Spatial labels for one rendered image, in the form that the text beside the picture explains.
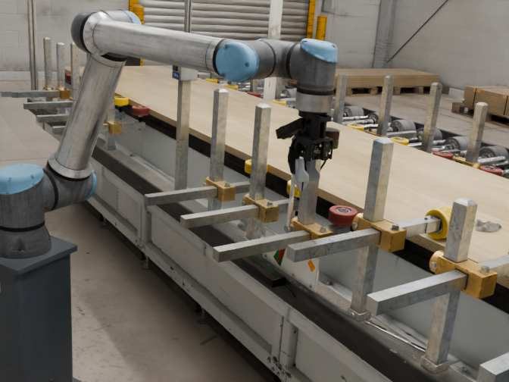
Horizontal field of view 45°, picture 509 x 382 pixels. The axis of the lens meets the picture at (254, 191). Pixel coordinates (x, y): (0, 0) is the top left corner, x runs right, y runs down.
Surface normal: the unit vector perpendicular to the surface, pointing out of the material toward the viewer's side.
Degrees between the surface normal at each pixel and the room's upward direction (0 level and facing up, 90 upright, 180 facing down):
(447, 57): 90
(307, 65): 90
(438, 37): 90
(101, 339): 0
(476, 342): 90
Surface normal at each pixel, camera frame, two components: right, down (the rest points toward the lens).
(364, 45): 0.49, 0.31
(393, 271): -0.83, 0.11
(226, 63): -0.49, 0.24
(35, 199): 0.82, 0.23
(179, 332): 0.07, -0.95
